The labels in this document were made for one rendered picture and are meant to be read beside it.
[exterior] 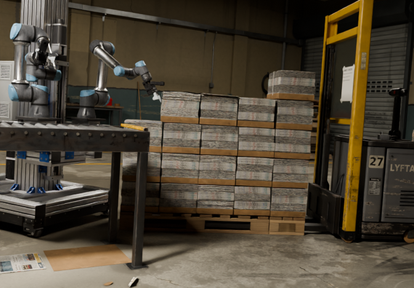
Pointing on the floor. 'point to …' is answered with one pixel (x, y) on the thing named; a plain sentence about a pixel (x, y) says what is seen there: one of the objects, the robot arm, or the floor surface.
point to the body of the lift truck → (381, 186)
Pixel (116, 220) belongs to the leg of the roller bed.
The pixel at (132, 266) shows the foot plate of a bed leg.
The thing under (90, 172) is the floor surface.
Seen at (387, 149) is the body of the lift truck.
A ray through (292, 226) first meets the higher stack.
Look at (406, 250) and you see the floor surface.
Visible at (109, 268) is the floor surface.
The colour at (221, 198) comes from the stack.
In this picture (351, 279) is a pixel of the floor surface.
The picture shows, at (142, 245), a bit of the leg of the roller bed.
